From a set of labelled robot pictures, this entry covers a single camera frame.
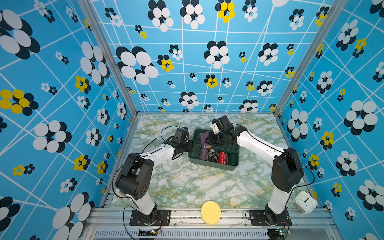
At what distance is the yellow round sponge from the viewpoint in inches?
28.5

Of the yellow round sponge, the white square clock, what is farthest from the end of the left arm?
the white square clock

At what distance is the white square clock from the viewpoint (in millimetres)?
751
